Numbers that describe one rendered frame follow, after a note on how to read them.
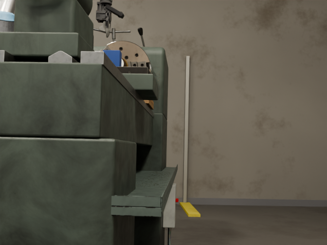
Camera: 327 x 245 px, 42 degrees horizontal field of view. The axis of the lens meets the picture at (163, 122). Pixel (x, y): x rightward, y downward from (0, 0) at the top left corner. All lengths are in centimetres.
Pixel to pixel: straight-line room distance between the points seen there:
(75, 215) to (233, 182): 455
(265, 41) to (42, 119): 488
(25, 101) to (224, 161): 454
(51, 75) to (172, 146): 439
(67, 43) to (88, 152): 26
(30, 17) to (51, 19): 5
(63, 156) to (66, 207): 11
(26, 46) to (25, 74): 9
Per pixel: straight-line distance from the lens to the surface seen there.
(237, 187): 542
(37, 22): 109
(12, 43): 104
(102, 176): 91
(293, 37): 578
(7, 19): 229
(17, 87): 97
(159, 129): 239
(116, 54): 199
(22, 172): 95
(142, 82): 150
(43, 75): 95
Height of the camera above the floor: 66
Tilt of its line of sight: 4 degrees up
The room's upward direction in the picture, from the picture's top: 1 degrees clockwise
